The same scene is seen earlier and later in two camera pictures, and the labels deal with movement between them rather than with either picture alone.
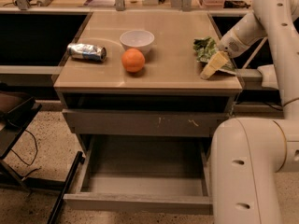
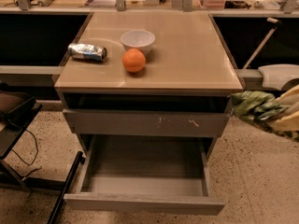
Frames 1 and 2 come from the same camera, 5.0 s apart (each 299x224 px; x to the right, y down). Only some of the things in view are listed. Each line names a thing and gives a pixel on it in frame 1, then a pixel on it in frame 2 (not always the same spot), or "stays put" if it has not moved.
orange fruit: x=133 y=59 stays put
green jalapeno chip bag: x=205 y=49 → x=258 y=107
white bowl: x=137 y=38 stays put
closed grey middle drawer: x=143 y=123 stays put
